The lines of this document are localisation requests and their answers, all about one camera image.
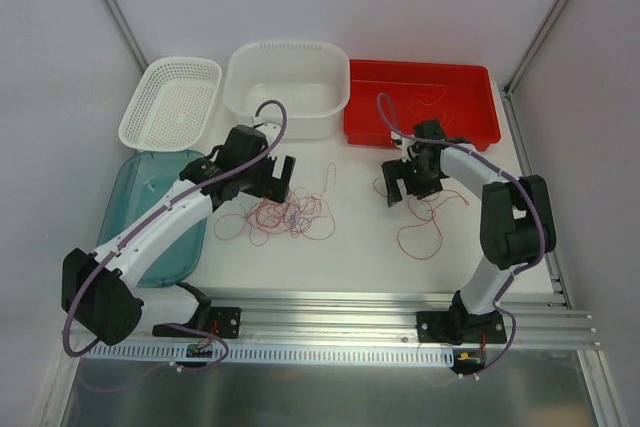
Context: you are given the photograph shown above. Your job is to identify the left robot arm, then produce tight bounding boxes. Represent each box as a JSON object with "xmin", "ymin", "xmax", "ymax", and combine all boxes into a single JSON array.
[{"xmin": 61, "ymin": 121, "xmax": 295, "ymax": 357}]

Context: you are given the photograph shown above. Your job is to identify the teal translucent plastic bin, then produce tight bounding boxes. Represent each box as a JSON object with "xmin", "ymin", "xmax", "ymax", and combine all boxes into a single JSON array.
[{"xmin": 94, "ymin": 150, "xmax": 208, "ymax": 288}]

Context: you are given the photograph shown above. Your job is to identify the white plastic tub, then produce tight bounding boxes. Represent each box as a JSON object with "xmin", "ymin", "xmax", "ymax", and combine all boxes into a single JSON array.
[{"xmin": 223, "ymin": 42, "xmax": 351, "ymax": 141}]

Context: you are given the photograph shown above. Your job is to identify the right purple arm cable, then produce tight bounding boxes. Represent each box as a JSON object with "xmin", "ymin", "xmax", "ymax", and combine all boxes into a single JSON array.
[{"xmin": 375, "ymin": 91, "xmax": 546, "ymax": 388}]

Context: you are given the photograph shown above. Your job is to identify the orange wire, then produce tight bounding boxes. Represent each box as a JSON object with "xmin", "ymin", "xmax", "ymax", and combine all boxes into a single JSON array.
[{"xmin": 407, "ymin": 89, "xmax": 459, "ymax": 131}]

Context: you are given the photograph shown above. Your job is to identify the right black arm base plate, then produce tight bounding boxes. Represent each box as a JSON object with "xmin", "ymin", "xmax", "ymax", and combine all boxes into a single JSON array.
[{"xmin": 416, "ymin": 310, "xmax": 507, "ymax": 346}]

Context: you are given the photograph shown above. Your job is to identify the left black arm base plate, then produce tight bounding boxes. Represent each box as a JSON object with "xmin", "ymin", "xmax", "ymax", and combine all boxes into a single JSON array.
[{"xmin": 152, "ymin": 307, "xmax": 242, "ymax": 339}]

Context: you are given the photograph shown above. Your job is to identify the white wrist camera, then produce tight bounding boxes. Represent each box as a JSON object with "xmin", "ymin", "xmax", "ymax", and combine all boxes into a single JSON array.
[
  {"xmin": 252, "ymin": 116, "xmax": 281, "ymax": 144},
  {"xmin": 390, "ymin": 132, "xmax": 420, "ymax": 162}
]

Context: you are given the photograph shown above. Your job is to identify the aluminium mounting rail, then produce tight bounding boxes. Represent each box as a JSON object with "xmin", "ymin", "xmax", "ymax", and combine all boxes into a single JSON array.
[{"xmin": 62, "ymin": 289, "xmax": 599, "ymax": 348}]

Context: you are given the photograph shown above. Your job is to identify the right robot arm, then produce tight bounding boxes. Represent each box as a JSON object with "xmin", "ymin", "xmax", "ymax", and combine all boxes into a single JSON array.
[{"xmin": 382, "ymin": 120, "xmax": 556, "ymax": 345}]

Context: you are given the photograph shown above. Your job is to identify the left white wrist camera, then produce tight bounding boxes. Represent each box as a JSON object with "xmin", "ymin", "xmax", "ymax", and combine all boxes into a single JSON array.
[{"xmin": 252, "ymin": 116, "xmax": 281, "ymax": 144}]

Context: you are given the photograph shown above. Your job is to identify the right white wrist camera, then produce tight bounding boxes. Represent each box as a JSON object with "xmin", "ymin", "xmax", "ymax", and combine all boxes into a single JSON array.
[{"xmin": 390, "ymin": 132, "xmax": 420, "ymax": 162}]

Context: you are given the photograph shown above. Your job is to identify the white slotted cable duct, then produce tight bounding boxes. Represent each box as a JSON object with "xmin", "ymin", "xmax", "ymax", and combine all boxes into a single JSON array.
[{"xmin": 86, "ymin": 341, "xmax": 454, "ymax": 368}]

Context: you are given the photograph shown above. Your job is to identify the thin wire bundle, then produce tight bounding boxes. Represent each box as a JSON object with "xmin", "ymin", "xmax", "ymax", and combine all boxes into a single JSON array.
[{"xmin": 213, "ymin": 162, "xmax": 339, "ymax": 247}]

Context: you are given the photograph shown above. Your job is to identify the white perforated plastic basket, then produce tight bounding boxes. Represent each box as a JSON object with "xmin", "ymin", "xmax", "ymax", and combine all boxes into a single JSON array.
[{"xmin": 118, "ymin": 56, "xmax": 222, "ymax": 152}]

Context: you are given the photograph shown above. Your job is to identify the red plastic tray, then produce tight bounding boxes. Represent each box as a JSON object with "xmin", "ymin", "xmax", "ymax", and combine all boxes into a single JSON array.
[{"xmin": 343, "ymin": 59, "xmax": 501, "ymax": 151}]

